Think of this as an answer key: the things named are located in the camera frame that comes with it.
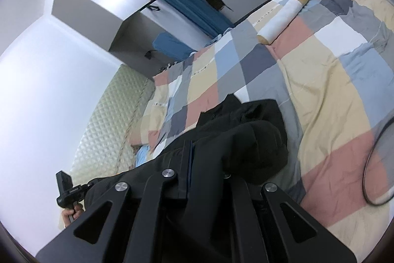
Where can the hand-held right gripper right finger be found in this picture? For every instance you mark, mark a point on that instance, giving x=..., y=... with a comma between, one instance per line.
x=237, y=198

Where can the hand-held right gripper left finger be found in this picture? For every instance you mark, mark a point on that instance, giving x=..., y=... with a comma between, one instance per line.
x=186, y=170

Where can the black zip jacket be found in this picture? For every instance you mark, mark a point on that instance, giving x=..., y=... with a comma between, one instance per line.
x=246, y=142

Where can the person's left hand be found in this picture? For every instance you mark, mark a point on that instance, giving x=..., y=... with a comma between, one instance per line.
x=70, y=216

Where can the light blue bed sheet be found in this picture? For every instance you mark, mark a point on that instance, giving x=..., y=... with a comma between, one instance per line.
x=143, y=156

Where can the pastel patchwork pillow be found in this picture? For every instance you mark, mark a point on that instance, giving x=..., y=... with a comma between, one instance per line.
x=154, y=121

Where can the cream quilted headboard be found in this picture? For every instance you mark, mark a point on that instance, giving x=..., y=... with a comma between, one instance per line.
x=107, y=127

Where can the blue folded mat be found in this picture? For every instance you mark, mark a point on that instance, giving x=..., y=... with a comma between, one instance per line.
x=172, y=45

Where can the pastel patchwork quilt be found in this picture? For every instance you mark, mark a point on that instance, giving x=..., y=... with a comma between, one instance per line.
x=323, y=81

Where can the blue curtain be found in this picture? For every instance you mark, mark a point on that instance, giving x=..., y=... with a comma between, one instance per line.
x=197, y=13

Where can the white wall cabinet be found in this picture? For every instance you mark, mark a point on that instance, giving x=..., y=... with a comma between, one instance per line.
x=92, y=1

